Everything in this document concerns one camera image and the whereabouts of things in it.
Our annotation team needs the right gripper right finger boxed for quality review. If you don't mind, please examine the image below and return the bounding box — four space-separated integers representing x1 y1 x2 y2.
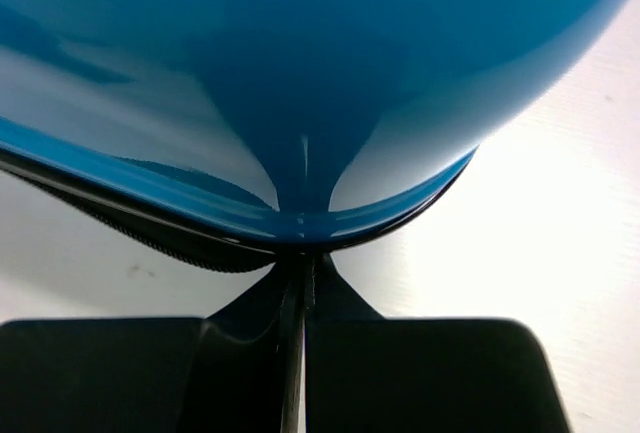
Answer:
305 255 569 432

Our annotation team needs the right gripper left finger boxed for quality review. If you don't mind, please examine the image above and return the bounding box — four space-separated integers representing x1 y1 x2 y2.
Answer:
1 257 303 432

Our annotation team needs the blue kids suitcase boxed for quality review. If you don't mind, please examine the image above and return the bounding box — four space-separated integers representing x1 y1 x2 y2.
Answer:
1 0 625 271

